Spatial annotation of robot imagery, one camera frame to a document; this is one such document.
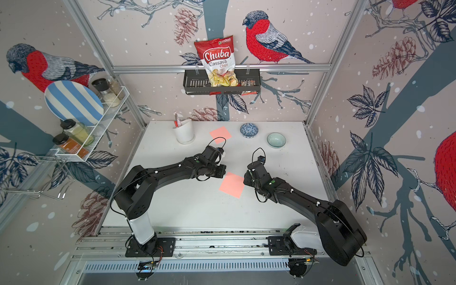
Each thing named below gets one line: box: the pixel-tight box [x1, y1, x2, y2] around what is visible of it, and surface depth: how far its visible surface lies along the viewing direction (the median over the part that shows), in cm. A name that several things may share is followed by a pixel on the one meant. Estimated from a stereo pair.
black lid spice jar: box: [91, 77, 121, 108], surface depth 83 cm
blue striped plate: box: [43, 80, 105, 127], surface depth 73 cm
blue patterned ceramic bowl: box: [239, 122, 259, 139], surface depth 116 cm
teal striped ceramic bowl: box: [266, 132, 287, 148], surface depth 109 cm
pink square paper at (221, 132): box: [209, 125, 233, 145], surface depth 121 cm
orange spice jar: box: [52, 133, 90, 160], surface depth 62 cm
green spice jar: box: [59, 118, 95, 147], surface depth 67 cm
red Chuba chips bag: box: [193, 35, 239, 87], surface depth 83 cm
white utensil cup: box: [172, 119, 196, 145], surface depth 108 cm
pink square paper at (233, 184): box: [218, 172, 246, 199], surface depth 92 cm
